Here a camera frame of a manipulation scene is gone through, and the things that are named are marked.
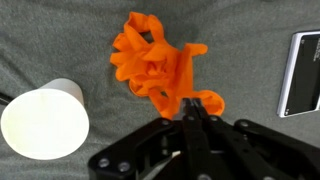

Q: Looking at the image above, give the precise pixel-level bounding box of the grey table cloth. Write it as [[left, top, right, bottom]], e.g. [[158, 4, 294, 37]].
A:
[[0, 0, 320, 180]]

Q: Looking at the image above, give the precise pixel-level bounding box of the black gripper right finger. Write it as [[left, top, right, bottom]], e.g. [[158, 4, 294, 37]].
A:
[[193, 97, 320, 180]]

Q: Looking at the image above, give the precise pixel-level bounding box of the white framed black tablet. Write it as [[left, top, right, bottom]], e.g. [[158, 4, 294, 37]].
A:
[[276, 29, 320, 119]]

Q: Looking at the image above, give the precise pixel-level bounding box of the white paper cup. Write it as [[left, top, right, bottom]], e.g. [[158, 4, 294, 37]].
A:
[[0, 77, 91, 161]]

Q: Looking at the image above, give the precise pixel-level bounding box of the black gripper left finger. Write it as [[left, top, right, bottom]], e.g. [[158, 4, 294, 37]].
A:
[[87, 97, 202, 180]]

